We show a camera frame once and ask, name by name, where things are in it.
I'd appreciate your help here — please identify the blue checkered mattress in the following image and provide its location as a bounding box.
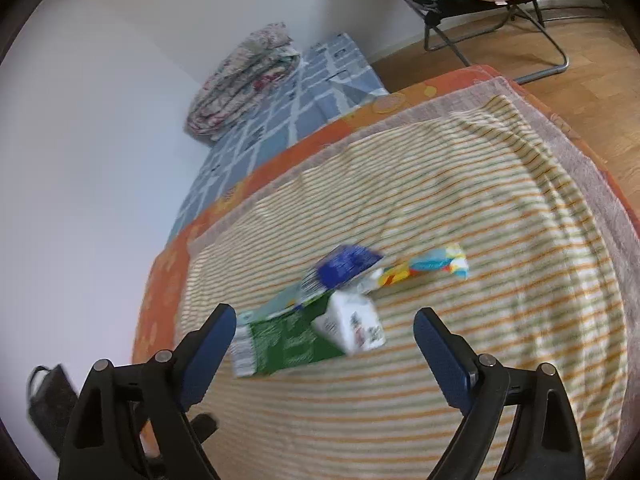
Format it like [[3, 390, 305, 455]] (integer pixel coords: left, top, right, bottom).
[[167, 32, 390, 246]]

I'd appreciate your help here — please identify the black folding chair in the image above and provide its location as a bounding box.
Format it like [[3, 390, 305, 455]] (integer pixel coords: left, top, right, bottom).
[[357, 0, 571, 85]]

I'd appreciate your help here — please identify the folded floral quilt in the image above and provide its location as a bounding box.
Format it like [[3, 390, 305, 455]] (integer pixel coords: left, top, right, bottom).
[[186, 22, 302, 142]]

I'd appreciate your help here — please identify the blue snack packet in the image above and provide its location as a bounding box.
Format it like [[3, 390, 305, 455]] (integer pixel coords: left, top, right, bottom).
[[299, 244, 386, 308]]

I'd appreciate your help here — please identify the yellow striped blanket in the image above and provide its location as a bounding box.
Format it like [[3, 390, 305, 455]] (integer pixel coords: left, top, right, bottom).
[[172, 92, 628, 480]]

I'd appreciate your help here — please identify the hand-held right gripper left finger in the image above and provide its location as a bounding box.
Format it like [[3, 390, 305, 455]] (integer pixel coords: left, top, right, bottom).
[[57, 303, 237, 480]]

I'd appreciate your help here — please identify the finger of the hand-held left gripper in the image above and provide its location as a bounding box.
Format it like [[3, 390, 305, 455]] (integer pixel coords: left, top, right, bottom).
[[187, 412, 220, 443]]

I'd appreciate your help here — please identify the colourful snack wrapper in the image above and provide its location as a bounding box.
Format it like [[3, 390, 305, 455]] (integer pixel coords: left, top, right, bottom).
[[377, 242, 470, 287]]

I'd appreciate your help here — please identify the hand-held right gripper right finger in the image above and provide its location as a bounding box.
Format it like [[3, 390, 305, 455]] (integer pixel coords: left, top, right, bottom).
[[413, 307, 586, 480]]

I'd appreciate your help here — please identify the orange patterned mattress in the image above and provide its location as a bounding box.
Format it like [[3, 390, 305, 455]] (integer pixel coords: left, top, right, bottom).
[[132, 64, 640, 461]]

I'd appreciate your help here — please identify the green and white carton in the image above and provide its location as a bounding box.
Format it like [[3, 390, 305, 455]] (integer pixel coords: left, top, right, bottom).
[[231, 291, 387, 378]]

